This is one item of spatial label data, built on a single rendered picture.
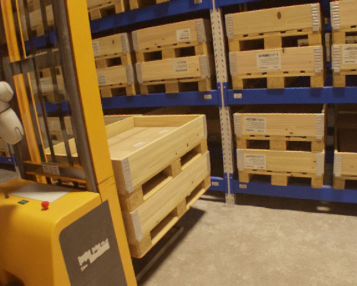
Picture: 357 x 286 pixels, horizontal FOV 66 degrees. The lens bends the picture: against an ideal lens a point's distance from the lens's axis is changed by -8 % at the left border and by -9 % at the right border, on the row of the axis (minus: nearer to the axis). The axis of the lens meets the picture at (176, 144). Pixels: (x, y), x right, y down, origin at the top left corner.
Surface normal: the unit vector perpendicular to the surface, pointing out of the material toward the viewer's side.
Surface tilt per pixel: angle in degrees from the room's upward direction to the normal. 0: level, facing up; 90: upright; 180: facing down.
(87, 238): 90
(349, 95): 90
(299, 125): 90
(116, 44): 90
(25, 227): 68
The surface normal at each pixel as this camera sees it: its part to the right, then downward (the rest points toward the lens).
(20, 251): -0.48, 0.01
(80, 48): 0.88, 0.04
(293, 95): -0.47, 0.29
